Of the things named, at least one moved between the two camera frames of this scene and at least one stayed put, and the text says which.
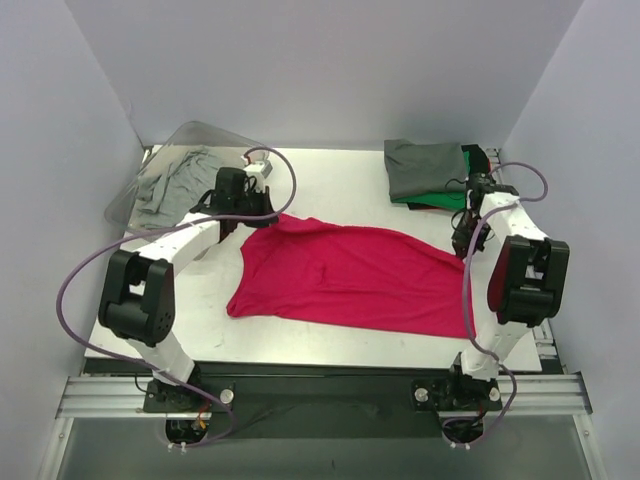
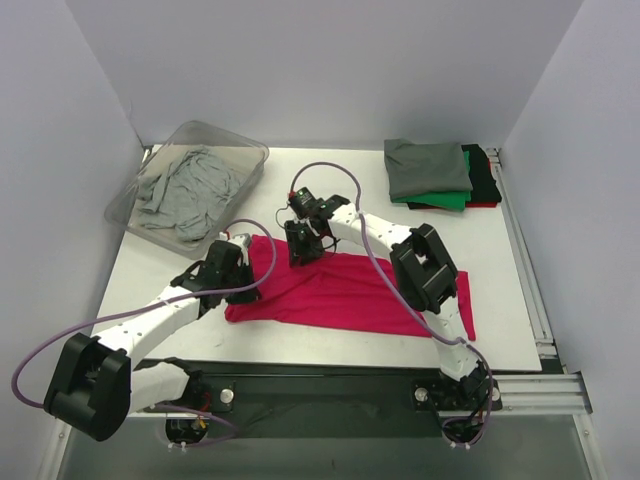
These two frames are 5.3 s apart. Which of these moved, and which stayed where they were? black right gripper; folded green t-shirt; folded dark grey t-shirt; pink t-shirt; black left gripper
Moved: black right gripper; black left gripper; pink t-shirt
Stayed: folded green t-shirt; folded dark grey t-shirt
